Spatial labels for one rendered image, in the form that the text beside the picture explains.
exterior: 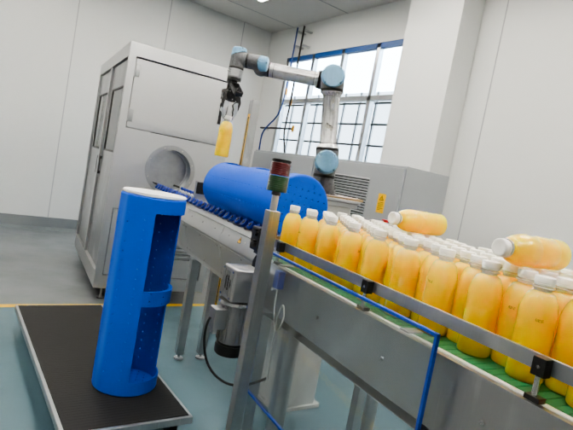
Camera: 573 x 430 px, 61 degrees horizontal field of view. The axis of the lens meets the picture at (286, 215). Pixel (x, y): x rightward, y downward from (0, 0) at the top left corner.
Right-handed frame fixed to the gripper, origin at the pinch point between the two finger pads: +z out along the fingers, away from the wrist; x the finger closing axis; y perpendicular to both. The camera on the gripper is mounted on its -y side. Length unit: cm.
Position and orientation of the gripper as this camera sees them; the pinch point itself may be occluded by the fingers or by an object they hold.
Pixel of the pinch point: (228, 117)
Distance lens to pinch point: 254.0
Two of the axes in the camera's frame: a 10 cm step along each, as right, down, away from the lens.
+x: -8.6, -1.3, -4.9
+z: -2.0, 9.8, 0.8
